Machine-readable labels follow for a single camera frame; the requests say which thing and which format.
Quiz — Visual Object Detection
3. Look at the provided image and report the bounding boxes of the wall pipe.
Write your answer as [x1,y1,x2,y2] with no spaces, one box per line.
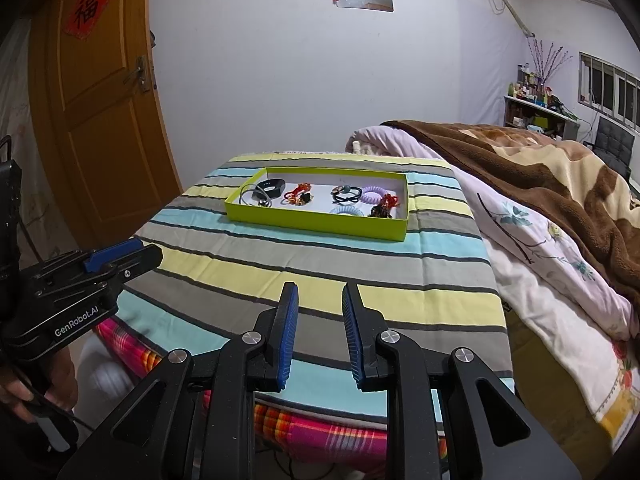
[482,0,538,38]

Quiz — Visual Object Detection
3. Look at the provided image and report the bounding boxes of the metal door handle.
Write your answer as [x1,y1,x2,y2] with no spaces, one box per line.
[122,55,152,93]

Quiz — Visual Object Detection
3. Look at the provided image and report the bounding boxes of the black chair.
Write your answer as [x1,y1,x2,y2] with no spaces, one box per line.
[595,116,637,181]

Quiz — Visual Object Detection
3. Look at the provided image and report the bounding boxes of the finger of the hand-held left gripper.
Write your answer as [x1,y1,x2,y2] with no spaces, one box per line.
[112,243,164,287]
[82,238,144,274]

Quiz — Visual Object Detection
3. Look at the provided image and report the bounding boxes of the green jewelry box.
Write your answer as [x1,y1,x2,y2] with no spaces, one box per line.
[223,166,411,243]

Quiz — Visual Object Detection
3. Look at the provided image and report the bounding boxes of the person's left hand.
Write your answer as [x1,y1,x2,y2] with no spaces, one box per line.
[0,347,80,423]

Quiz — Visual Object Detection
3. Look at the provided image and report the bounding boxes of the pink floral quilt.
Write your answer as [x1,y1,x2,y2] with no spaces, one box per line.
[345,126,640,441]

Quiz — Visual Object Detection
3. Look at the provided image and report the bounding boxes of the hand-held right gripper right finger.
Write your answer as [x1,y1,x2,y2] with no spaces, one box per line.
[342,281,583,480]

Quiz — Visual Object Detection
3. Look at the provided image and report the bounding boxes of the purple flower branches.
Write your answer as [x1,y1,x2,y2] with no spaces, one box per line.
[527,37,572,86]

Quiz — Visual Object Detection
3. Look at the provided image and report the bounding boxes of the purple spiral hair tie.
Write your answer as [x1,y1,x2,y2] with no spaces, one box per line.
[360,186,393,206]

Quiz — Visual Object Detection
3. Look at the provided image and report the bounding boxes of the striped cloth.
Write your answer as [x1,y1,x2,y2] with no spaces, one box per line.
[117,152,516,416]

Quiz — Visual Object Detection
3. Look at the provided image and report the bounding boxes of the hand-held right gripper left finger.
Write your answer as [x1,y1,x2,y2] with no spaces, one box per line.
[56,281,301,480]

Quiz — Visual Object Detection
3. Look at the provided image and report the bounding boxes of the plaid colourful cloth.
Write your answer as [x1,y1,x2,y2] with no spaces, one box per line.
[95,317,448,476]

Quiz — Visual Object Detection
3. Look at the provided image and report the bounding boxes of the wooden door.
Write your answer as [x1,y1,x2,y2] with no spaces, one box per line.
[27,0,183,251]

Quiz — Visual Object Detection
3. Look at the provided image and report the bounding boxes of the red door poster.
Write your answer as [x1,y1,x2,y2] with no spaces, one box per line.
[62,0,118,41]

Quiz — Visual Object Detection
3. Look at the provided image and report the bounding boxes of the cluttered shelf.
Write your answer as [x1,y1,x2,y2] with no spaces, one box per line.
[502,62,581,141]

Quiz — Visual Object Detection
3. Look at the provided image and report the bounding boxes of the black smart band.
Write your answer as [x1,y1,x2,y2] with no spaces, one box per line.
[251,178,287,200]

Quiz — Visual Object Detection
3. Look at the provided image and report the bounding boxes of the brown beige blanket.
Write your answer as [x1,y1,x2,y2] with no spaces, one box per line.
[380,120,640,311]

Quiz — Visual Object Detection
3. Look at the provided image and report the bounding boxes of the window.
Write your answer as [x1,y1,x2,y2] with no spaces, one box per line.
[577,51,640,136]

